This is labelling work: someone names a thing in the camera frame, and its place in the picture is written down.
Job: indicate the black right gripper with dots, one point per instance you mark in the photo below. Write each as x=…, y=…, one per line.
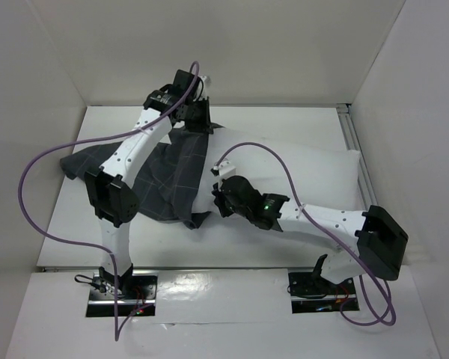
x=224, y=200

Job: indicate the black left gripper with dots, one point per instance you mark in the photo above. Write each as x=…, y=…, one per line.
x=205, y=125

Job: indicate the dark grey checked pillowcase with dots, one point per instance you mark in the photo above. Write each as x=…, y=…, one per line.
x=168, y=181

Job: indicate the white pillow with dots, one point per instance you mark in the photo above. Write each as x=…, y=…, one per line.
x=305, y=174

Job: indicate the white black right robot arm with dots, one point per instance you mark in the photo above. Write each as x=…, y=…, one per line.
x=369, y=242

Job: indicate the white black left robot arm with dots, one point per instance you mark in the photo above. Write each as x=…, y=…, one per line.
x=109, y=186

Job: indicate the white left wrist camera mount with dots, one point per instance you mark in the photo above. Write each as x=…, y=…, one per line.
x=206, y=86

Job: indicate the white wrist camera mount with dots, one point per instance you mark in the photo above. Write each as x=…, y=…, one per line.
x=206, y=86
x=222, y=171

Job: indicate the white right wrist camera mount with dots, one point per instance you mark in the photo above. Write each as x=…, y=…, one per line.
x=222, y=171

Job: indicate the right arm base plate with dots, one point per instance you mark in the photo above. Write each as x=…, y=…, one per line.
x=309, y=295

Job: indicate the aluminium frame rail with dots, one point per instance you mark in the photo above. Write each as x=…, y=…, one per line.
x=366, y=193

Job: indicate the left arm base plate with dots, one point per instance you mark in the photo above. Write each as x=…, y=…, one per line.
x=140, y=295

